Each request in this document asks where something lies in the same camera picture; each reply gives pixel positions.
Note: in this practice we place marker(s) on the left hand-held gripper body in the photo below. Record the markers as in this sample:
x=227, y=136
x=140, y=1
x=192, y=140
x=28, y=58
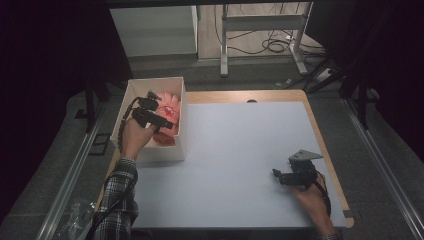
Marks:
x=146, y=111

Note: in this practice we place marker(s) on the clear plastic bag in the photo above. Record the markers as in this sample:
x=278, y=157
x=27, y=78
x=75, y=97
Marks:
x=75, y=218

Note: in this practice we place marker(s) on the person's left hand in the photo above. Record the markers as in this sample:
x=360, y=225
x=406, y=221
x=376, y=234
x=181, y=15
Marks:
x=135, y=140

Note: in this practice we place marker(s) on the wooden table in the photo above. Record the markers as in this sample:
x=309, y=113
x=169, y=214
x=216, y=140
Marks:
x=283, y=95

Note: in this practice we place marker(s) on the pale blue table mat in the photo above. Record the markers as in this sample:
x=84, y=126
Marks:
x=233, y=166

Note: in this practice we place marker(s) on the white metal desk frame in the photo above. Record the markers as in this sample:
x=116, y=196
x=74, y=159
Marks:
x=263, y=22

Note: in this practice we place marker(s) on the white power strip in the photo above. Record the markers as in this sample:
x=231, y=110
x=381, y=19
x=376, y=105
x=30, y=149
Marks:
x=324, y=74

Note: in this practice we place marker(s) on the black metal stand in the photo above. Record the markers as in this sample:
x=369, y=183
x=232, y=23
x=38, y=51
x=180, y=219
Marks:
x=91, y=100
x=361, y=106

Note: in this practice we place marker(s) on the black table hole cap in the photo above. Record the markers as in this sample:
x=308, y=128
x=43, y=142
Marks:
x=252, y=101

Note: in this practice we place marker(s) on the white cabinet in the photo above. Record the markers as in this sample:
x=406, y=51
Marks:
x=156, y=33

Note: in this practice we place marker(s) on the metal floor rail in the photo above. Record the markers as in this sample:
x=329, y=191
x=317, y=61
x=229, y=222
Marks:
x=71, y=173
x=383, y=166

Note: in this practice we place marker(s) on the white storage box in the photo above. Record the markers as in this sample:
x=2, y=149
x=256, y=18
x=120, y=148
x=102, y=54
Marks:
x=146, y=155

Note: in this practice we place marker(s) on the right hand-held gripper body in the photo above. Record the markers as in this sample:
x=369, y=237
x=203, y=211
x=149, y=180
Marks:
x=301, y=171

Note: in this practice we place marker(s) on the person's right hand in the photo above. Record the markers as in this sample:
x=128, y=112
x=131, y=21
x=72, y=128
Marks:
x=311, y=200

